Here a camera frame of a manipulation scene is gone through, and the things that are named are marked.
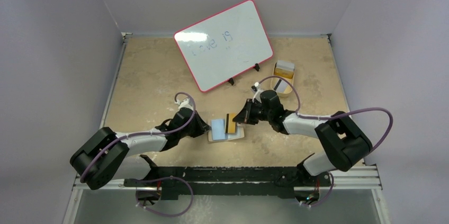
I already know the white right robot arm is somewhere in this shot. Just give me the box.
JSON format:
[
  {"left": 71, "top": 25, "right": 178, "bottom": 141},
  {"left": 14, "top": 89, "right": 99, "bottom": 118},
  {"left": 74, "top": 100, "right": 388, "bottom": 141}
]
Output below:
[{"left": 233, "top": 90, "right": 373, "bottom": 185}]

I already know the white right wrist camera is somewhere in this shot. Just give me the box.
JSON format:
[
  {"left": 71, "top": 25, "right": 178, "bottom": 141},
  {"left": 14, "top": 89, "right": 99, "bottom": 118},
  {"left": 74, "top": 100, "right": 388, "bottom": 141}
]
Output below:
[{"left": 251, "top": 82, "right": 264, "bottom": 102}]

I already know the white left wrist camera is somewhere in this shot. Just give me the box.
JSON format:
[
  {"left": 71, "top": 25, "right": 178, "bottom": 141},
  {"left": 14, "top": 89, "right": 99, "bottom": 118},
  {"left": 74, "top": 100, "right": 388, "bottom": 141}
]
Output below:
[{"left": 175, "top": 97, "right": 194, "bottom": 110}]

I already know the stack of grey cards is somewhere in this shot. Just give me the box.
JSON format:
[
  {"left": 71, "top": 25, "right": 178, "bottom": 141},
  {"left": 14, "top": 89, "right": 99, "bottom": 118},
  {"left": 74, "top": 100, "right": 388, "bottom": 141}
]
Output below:
[{"left": 273, "top": 60, "right": 295, "bottom": 79}]

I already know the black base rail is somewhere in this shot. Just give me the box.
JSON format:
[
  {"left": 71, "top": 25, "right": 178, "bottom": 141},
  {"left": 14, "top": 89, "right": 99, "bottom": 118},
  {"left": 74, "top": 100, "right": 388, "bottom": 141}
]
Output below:
[{"left": 124, "top": 156, "right": 334, "bottom": 204}]

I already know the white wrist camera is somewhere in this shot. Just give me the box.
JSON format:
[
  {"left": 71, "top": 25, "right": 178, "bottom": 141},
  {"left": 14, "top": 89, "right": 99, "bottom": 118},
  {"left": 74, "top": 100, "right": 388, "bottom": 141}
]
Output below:
[
  {"left": 175, "top": 97, "right": 194, "bottom": 110},
  {"left": 251, "top": 82, "right": 264, "bottom": 102}
]

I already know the gold credit card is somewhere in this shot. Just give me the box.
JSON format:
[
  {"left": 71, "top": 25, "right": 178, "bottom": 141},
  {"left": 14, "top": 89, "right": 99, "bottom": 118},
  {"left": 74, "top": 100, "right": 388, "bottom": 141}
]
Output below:
[{"left": 224, "top": 113, "right": 237, "bottom": 134}]

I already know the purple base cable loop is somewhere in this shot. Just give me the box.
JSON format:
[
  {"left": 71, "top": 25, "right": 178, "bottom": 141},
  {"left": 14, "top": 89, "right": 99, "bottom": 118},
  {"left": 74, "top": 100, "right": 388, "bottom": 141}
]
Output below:
[{"left": 136, "top": 175, "right": 195, "bottom": 218}]

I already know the pink framed whiteboard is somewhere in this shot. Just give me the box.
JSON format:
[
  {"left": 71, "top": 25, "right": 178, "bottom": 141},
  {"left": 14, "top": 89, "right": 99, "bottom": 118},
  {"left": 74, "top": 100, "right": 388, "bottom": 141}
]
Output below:
[{"left": 174, "top": 0, "right": 274, "bottom": 92}]

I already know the grey card with stripe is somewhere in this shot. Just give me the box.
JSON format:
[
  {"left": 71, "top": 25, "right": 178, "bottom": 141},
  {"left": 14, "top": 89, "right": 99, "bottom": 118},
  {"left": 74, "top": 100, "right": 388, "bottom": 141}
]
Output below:
[{"left": 273, "top": 79, "right": 289, "bottom": 93}]

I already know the black whiteboard stand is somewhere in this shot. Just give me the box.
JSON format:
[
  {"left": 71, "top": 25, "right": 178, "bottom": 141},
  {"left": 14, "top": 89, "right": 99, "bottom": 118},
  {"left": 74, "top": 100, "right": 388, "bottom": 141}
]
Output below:
[{"left": 227, "top": 63, "right": 260, "bottom": 86}]

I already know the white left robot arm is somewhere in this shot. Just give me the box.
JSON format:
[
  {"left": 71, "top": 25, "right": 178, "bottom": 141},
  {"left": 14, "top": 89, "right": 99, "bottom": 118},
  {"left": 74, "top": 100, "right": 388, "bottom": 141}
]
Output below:
[{"left": 69, "top": 107, "right": 211, "bottom": 190}]

